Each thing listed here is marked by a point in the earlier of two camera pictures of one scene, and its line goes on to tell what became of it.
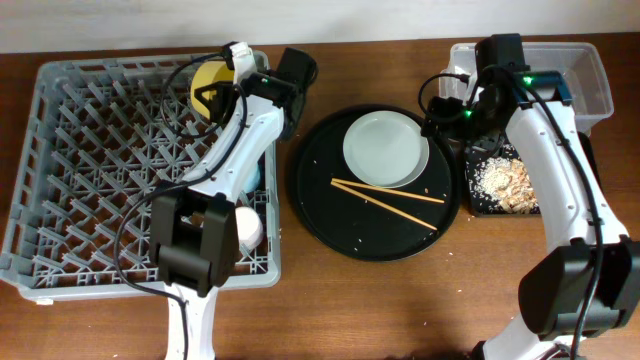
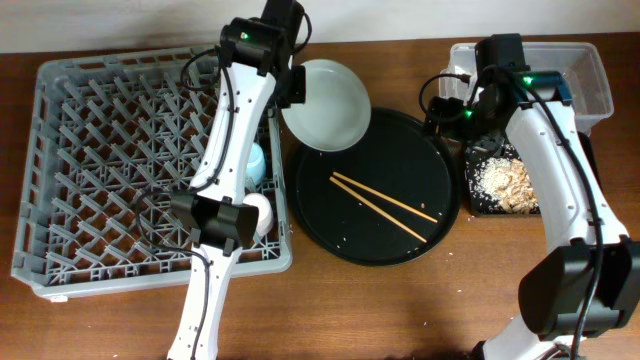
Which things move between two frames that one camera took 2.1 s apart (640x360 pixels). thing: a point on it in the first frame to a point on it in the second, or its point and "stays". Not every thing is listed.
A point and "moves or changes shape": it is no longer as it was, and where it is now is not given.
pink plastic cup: (250, 227) moves or changes shape
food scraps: (505, 182) stays
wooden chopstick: (361, 196) moves or changes shape
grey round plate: (385, 149) to (337, 107)
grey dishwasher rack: (100, 139) stays
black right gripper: (451, 107) stays
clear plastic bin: (580, 64) stays
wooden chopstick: (377, 188) moves or changes shape
